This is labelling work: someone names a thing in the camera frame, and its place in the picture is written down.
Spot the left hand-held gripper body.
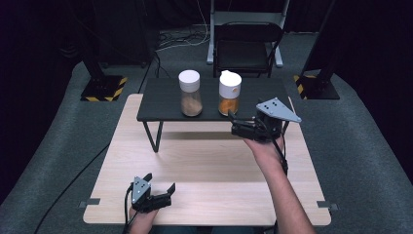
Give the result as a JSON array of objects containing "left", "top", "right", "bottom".
[{"left": 130, "top": 175, "right": 173, "bottom": 215}]

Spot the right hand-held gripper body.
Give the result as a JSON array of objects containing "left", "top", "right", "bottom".
[{"left": 230, "top": 97, "right": 303, "bottom": 144}]

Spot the spout-lid jar of orange powder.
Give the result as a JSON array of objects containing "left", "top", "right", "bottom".
[{"left": 217, "top": 69, "right": 244, "bottom": 117}]

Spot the flat-lid jar of brown powder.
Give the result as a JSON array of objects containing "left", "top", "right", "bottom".
[{"left": 177, "top": 68, "right": 204, "bottom": 118}]

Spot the black shelf with wire legs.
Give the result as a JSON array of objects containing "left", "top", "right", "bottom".
[{"left": 135, "top": 77, "right": 297, "bottom": 154}]

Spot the person's left hand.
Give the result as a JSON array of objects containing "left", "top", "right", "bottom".
[{"left": 128, "top": 206, "right": 161, "bottom": 234}]

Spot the person's right hand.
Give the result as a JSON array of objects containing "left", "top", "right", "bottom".
[{"left": 243, "top": 134, "right": 287, "bottom": 175}]

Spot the black folding chair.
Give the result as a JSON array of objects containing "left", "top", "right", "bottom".
[{"left": 211, "top": 20, "right": 284, "bottom": 79}]

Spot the black stand with striped base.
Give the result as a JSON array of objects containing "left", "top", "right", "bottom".
[
  {"left": 293, "top": 0, "right": 342, "bottom": 101},
  {"left": 66, "top": 0, "right": 129, "bottom": 102}
]

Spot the left hand-held gripper cable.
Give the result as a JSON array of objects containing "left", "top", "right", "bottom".
[{"left": 122, "top": 183, "right": 138, "bottom": 234}]

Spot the hand-held gripper cable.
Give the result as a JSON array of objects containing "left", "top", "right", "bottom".
[
  {"left": 122, "top": 183, "right": 138, "bottom": 234},
  {"left": 272, "top": 122, "right": 290, "bottom": 177}
]

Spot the right hand-held gripper cable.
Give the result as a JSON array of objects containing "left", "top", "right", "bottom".
[{"left": 272, "top": 122, "right": 290, "bottom": 177}]

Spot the grey table edge bracket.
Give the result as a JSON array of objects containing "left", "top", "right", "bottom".
[
  {"left": 78, "top": 197, "right": 101, "bottom": 210},
  {"left": 316, "top": 200, "right": 339, "bottom": 212}
]

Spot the long black floor cable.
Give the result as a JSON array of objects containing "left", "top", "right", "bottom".
[{"left": 33, "top": 143, "right": 110, "bottom": 234}]

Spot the white metal stand frame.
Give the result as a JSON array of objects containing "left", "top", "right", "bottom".
[{"left": 206, "top": 0, "right": 292, "bottom": 69}]

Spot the black cable beside stand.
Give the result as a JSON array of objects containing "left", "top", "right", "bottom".
[{"left": 137, "top": 51, "right": 171, "bottom": 95}]

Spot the bundle of floor cables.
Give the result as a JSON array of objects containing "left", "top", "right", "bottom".
[{"left": 156, "top": 0, "right": 211, "bottom": 53}]

